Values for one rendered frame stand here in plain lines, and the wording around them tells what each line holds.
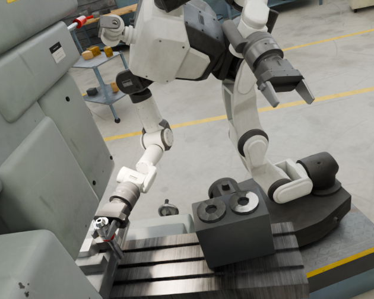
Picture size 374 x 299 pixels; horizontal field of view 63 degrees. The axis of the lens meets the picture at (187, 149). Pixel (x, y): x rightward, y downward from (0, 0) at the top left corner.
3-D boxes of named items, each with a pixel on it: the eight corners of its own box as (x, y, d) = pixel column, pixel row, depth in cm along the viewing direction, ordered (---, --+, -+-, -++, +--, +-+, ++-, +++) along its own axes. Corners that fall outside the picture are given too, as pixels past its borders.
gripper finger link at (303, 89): (314, 97, 72) (301, 78, 75) (306, 106, 74) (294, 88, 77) (319, 96, 72) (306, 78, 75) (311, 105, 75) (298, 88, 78)
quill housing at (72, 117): (60, 174, 97) (2, 82, 80) (120, 164, 93) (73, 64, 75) (31, 220, 82) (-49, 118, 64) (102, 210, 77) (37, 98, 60)
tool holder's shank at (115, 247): (113, 237, 98) (126, 258, 104) (112, 230, 101) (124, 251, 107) (104, 241, 98) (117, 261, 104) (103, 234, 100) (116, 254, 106)
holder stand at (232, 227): (203, 239, 109) (190, 200, 98) (264, 225, 107) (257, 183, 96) (208, 269, 99) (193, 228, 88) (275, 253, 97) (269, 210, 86)
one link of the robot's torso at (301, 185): (293, 172, 171) (291, 154, 164) (314, 195, 154) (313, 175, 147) (259, 185, 170) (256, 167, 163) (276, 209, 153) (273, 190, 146)
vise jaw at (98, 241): (80, 239, 115) (75, 232, 113) (117, 234, 112) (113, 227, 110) (74, 253, 110) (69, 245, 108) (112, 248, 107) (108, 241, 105)
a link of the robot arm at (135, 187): (138, 193, 105) (151, 171, 113) (110, 181, 106) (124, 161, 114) (135, 212, 113) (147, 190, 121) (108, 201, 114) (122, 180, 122)
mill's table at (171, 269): (2, 266, 135) (-9, 255, 131) (292, 235, 110) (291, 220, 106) (-32, 320, 116) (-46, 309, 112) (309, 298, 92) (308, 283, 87)
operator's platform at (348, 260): (312, 205, 226) (311, 164, 204) (383, 285, 169) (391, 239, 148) (214, 242, 222) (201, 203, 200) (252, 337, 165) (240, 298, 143)
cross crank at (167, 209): (162, 214, 176) (156, 199, 170) (181, 211, 174) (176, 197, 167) (158, 237, 163) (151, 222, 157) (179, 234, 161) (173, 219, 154)
